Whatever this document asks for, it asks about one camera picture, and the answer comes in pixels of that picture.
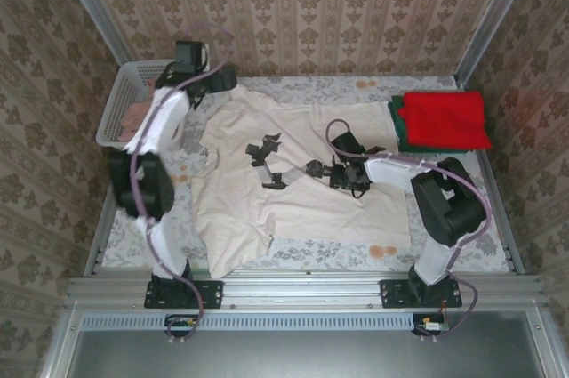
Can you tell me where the grey metal panel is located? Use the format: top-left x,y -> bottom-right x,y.
42,328 -> 559,378

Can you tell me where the grey slotted cable duct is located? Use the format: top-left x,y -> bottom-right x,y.
81,310 -> 423,332

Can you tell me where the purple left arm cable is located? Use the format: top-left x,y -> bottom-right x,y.
131,21 -> 236,346

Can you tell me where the cream t-shirt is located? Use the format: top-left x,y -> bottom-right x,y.
188,84 -> 413,279

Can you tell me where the floral tablecloth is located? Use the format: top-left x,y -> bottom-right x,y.
100,75 -> 510,271

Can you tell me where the green folded t-shirt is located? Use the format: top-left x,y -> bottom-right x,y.
386,95 -> 479,157

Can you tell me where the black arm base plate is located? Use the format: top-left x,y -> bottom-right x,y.
144,278 -> 223,310
380,278 -> 463,310

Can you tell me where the pink t-shirt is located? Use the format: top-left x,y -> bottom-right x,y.
120,84 -> 157,142

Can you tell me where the aluminium front rail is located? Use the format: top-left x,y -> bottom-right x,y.
64,269 -> 548,310

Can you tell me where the red t-shirt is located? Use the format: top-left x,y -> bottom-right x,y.
397,91 -> 493,151

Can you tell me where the white plastic basket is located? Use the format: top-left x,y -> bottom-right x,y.
96,59 -> 190,151

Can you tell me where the aluminium corner post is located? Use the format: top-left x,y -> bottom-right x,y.
453,0 -> 544,84
49,0 -> 137,70

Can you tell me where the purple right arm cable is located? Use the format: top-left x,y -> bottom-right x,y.
325,117 -> 493,343

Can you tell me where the aluminium side rail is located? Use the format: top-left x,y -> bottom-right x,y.
83,146 -> 132,279
479,149 -> 525,275

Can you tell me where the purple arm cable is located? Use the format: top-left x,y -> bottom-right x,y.
131,21 -> 236,346
325,117 -> 493,343

